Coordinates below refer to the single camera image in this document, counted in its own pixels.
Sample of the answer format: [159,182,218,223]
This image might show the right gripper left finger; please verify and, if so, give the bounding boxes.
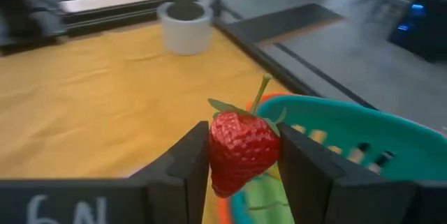
[129,121,211,224]

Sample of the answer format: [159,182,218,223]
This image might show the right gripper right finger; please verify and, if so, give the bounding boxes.
[277,121,422,224]

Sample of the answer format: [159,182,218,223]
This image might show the light green toy leaf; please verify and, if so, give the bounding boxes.
[244,173,296,224]

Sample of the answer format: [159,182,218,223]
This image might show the red toy strawberry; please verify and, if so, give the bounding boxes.
[207,73,288,199]

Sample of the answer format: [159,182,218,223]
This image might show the teal basket orange rim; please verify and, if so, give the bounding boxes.
[216,93,447,224]

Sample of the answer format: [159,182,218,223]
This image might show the yellow cloth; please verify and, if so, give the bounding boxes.
[0,21,293,224]

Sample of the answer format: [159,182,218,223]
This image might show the artificial plant white pot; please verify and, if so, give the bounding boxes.
[156,0,214,57]

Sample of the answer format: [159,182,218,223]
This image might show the black striped-edge floor mat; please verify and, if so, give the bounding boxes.
[223,3,345,45]

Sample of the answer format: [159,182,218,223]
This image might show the black device blue lights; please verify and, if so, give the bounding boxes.
[389,0,447,61]

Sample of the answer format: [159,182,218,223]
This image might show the black aluminium table frame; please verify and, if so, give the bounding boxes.
[0,0,378,112]

